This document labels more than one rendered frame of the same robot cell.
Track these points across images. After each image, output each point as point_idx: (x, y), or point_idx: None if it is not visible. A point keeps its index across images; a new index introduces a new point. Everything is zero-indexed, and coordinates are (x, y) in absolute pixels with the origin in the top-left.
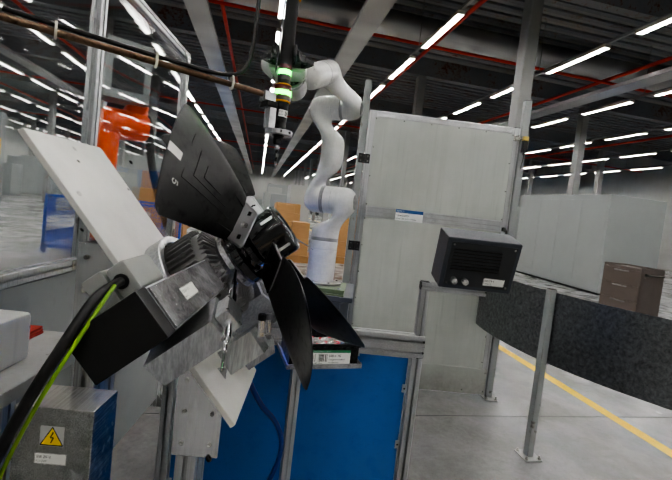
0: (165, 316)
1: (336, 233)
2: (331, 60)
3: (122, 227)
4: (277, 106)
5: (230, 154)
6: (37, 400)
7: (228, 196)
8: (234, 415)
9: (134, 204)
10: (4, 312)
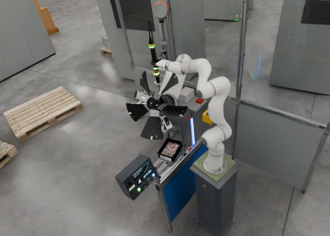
0: (135, 95)
1: (208, 149)
2: (196, 60)
3: None
4: None
5: (172, 83)
6: None
7: (147, 88)
8: None
9: (179, 85)
10: (185, 93)
